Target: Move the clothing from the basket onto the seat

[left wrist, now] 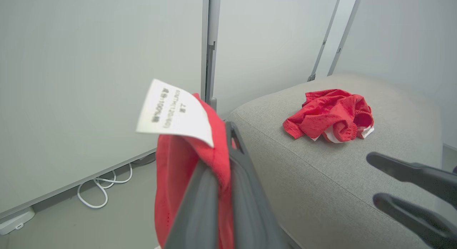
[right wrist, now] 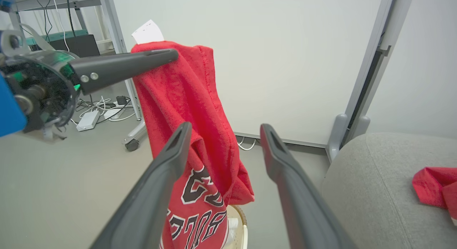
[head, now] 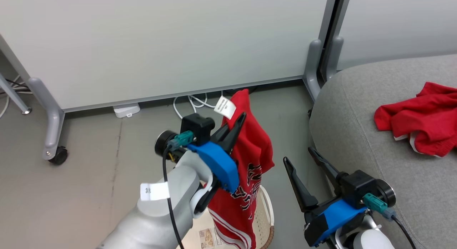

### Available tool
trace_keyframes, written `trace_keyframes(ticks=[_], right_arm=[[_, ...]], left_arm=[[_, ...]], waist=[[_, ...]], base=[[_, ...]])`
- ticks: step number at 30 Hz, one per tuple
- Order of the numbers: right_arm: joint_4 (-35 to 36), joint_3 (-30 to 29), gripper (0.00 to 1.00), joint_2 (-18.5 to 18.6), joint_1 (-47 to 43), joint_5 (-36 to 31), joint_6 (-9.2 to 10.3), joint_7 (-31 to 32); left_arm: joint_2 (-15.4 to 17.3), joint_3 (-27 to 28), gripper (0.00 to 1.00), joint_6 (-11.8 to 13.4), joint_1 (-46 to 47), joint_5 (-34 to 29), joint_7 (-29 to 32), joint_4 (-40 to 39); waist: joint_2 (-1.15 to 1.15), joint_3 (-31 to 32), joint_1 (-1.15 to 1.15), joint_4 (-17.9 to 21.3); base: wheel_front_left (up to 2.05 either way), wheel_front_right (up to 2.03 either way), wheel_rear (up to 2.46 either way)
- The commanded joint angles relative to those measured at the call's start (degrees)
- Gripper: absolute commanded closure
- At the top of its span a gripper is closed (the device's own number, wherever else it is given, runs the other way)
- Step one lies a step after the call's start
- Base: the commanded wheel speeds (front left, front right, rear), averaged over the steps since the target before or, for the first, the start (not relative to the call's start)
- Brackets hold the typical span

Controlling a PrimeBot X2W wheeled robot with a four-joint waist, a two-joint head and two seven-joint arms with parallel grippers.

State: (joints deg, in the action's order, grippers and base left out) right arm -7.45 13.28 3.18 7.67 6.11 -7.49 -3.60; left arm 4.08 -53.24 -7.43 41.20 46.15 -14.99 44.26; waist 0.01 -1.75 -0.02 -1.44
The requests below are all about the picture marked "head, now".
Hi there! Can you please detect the black caster wheel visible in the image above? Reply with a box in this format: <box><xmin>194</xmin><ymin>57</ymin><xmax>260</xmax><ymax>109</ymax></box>
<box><xmin>48</xmin><ymin>146</ymin><xmax>68</xmax><ymax>166</ymax></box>

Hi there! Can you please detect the wide white partition panel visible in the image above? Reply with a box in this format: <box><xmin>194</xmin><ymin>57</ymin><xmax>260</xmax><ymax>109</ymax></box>
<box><xmin>0</xmin><ymin>0</ymin><xmax>338</xmax><ymax>112</ymax></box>

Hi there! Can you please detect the red jersey black white print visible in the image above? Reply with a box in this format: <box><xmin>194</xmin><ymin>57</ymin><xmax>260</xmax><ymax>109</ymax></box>
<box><xmin>207</xmin><ymin>89</ymin><xmax>275</xmax><ymax>249</ymax></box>

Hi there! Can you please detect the long grey partition foot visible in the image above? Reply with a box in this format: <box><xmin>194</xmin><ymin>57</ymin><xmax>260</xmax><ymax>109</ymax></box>
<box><xmin>28</xmin><ymin>78</ymin><xmax>65</xmax><ymax>160</ymax></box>

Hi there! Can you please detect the right arm cable teal connector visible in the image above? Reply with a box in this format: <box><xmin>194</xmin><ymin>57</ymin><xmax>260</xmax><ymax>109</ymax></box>
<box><xmin>362</xmin><ymin>193</ymin><xmax>417</xmax><ymax>249</ymax></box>

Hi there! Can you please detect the narrow white partition panel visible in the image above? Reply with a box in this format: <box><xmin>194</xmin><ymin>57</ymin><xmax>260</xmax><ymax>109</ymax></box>
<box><xmin>337</xmin><ymin>0</ymin><xmax>457</xmax><ymax>71</ymax></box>

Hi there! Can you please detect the left arm cable teal connector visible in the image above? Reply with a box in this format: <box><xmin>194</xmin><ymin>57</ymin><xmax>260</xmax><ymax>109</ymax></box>
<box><xmin>162</xmin><ymin>131</ymin><xmax>195</xmax><ymax>249</ymax></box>

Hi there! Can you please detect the thin white cable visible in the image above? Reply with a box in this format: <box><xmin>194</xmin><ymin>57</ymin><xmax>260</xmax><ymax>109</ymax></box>
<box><xmin>0</xmin><ymin>76</ymin><xmax>22</xmax><ymax>119</ymax></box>

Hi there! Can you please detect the grey metal table leg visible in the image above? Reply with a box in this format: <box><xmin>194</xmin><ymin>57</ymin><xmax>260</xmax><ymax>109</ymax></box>
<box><xmin>0</xmin><ymin>73</ymin><xmax>32</xmax><ymax>115</ymax></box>

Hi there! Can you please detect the red shorts white trim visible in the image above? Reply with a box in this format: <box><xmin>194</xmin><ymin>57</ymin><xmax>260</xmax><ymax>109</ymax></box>
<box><xmin>374</xmin><ymin>82</ymin><xmax>457</xmax><ymax>158</ymax></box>

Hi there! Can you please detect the white power adapter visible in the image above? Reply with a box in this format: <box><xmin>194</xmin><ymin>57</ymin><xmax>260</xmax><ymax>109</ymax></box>
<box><xmin>113</xmin><ymin>103</ymin><xmax>141</xmax><ymax>118</ymax></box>

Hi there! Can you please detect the black floor cable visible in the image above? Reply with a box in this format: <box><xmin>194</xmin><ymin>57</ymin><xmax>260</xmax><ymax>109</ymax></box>
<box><xmin>223</xmin><ymin>85</ymin><xmax>258</xmax><ymax>96</ymax></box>

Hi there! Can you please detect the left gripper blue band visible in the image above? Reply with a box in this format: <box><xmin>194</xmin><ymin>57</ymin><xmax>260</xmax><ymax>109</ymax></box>
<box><xmin>187</xmin><ymin>112</ymin><xmax>247</xmax><ymax>218</ymax></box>

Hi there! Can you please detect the grey fabric sofa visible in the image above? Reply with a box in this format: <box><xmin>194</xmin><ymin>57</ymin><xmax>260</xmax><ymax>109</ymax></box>
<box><xmin>309</xmin><ymin>54</ymin><xmax>457</xmax><ymax>249</ymax></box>

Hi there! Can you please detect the printed paper leaflet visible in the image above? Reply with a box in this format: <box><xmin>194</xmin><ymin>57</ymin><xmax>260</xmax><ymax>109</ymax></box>
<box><xmin>199</xmin><ymin>228</ymin><xmax>230</xmax><ymax>248</ymax></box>

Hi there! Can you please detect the arm cable teal connector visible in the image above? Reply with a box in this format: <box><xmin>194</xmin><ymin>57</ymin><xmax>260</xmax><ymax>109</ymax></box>
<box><xmin>362</xmin><ymin>193</ymin><xmax>417</xmax><ymax>249</ymax></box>
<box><xmin>162</xmin><ymin>131</ymin><xmax>195</xmax><ymax>249</ymax></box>

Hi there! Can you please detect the white looped cable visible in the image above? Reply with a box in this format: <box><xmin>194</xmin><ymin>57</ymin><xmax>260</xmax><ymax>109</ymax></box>
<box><xmin>173</xmin><ymin>93</ymin><xmax>224</xmax><ymax>120</ymax></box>

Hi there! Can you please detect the white paper label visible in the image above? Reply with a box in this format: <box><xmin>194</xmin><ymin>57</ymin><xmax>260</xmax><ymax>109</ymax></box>
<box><xmin>140</xmin><ymin>182</ymin><xmax>170</xmax><ymax>201</ymax></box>

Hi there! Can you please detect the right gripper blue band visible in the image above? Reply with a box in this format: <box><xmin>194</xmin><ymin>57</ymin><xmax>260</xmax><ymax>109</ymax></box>
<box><xmin>283</xmin><ymin>146</ymin><xmax>368</xmax><ymax>248</ymax></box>

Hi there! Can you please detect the thin black cable bundle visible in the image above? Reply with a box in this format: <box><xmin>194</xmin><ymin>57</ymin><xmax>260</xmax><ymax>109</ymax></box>
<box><xmin>0</xmin><ymin>80</ymin><xmax>31</xmax><ymax>96</ymax></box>

